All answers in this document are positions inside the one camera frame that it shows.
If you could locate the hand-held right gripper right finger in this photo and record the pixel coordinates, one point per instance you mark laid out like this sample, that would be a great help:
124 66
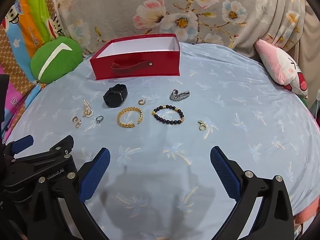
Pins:
223 173

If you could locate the gold hoop earring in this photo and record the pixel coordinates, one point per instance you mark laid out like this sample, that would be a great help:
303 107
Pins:
140 102
74 119

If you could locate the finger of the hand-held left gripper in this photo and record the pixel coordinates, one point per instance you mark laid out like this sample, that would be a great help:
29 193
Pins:
58 148
23 143

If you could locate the gold pearl dangle earring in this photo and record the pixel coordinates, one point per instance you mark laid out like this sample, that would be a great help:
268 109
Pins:
79 125
202 127

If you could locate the light blue palm-print sheet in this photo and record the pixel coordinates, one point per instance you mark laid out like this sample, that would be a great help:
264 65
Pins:
160 140

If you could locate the black wrist watch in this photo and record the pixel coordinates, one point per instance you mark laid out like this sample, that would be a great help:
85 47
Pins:
113 97

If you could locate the pearl cluster earring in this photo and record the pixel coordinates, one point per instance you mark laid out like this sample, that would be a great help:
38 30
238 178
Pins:
87 110

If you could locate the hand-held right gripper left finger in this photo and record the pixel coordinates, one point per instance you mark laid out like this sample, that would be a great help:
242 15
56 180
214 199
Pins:
96 175

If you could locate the dark flat object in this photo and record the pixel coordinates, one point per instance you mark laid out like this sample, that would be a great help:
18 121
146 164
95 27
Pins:
3 100

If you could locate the salmon pink cloth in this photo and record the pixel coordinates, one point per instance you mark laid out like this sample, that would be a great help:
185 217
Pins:
306 215

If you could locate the colourful cartoon blanket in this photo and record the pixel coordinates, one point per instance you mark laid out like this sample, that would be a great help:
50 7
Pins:
27 17

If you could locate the grey floral blanket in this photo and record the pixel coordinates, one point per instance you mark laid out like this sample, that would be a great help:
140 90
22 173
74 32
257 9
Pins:
125 5

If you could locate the green round cushion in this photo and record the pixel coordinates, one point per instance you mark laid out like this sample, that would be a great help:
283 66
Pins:
57 62

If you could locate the red box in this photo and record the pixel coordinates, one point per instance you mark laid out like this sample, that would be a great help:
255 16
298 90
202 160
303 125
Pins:
140 66

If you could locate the pink cartoon pillow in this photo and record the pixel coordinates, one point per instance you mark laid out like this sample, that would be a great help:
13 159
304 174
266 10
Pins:
277 65

